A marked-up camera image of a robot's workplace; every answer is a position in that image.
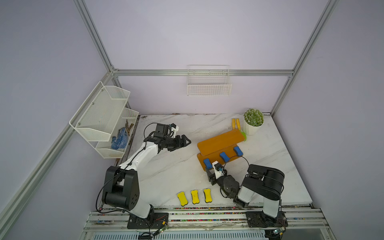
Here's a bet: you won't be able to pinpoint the white plant pot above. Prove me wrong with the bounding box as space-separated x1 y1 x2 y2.
242 121 262 136

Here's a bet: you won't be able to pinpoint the green trowel yellow handle right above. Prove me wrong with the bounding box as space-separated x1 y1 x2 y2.
236 118 247 142

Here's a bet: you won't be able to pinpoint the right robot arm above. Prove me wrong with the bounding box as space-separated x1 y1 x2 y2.
205 162 285 219

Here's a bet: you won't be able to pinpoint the aluminium rail front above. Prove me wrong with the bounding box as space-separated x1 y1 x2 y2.
80 206 336 240

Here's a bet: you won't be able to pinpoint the yellow eraser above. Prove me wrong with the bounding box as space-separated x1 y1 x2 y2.
191 190 200 205

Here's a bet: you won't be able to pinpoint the wooden two-tier shelf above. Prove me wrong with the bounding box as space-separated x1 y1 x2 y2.
197 129 244 171

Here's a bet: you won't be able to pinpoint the blue eraser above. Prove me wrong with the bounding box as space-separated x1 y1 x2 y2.
203 159 213 170
220 152 231 163
234 146 244 157

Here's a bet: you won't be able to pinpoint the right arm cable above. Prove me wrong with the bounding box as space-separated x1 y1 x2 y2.
220 154 251 199

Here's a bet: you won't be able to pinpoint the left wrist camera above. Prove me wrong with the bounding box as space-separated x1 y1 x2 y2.
153 124 179 138

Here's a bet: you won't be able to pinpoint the white mesh wall shelf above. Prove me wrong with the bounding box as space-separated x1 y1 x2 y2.
69 82 139 159

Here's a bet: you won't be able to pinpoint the wooden clips in shelf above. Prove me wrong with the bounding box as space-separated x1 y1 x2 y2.
125 120 134 136

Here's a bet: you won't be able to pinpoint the white wire wall basket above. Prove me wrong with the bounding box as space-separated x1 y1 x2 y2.
187 65 232 97

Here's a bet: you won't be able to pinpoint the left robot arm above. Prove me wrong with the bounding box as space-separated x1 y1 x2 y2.
99 135 192 219

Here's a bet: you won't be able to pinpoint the blue item in shelf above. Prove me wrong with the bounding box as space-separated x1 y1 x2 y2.
111 127 129 150

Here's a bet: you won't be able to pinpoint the green artificial plant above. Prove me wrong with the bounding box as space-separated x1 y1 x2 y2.
244 109 264 127

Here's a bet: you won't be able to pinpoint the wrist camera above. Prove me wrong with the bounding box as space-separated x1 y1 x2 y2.
153 124 179 138
213 161 223 180

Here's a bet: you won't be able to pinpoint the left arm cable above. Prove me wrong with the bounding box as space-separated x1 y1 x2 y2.
95 122 160 214

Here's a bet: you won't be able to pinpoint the aluminium corner frame post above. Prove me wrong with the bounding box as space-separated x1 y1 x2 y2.
270 0 339 117

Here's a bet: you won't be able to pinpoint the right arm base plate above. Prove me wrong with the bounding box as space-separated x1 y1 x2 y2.
246 211 288 228

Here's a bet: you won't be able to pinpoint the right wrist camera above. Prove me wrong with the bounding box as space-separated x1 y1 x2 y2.
213 161 223 180

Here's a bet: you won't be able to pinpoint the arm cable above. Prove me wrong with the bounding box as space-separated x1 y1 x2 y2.
95 122 160 214
220 154 251 199

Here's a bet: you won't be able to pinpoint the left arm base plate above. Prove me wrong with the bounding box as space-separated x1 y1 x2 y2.
127 213 169 230

